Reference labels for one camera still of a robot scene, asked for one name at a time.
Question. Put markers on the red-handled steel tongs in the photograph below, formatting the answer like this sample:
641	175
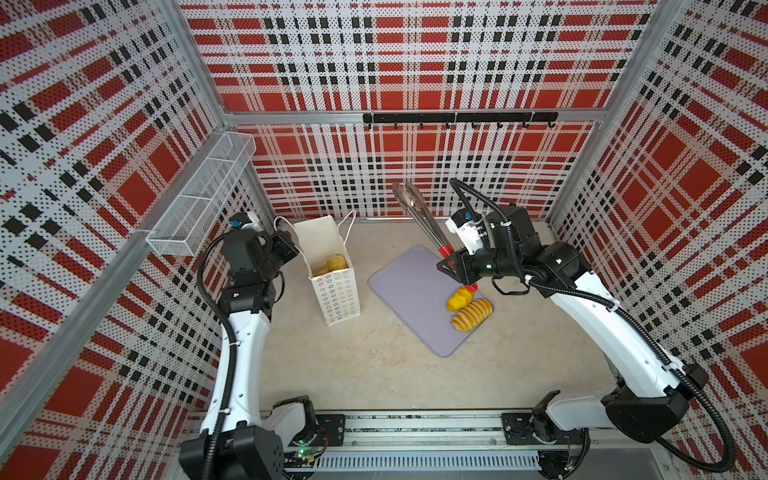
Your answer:
412	201

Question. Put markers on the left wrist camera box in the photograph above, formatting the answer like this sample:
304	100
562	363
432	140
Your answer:
246	220

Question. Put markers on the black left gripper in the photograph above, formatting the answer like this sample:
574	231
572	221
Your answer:
282	239

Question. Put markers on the black wall hook rail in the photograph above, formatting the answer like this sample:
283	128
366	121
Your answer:
523	118

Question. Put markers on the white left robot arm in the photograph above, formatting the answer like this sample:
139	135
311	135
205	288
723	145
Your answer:
235	278

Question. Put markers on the long spiral fake bread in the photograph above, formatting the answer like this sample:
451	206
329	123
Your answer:
320	271

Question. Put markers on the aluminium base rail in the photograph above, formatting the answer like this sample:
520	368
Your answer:
471	444

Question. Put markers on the yellow pear-shaped fake bread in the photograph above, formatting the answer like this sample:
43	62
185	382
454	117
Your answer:
459	299

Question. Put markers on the lilac plastic tray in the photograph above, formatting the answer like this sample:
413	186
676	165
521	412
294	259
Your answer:
417	293

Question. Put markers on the white flowered paper bag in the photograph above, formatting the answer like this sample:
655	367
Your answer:
317	239

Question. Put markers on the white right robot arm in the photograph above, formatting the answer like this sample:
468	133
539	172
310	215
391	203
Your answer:
654	388

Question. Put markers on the wire mesh wall basket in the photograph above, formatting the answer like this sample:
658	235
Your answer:
184	226

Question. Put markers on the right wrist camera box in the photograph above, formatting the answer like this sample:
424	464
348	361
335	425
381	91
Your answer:
469	228

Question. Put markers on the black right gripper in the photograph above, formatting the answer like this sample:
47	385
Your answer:
462	268

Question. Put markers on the sesame-coated fake bread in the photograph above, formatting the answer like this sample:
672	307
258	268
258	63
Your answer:
336	262

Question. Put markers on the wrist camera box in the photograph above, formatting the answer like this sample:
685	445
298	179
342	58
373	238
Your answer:
469	228
246	220

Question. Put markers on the large spiral fake bread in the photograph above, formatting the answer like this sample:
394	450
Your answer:
471	316

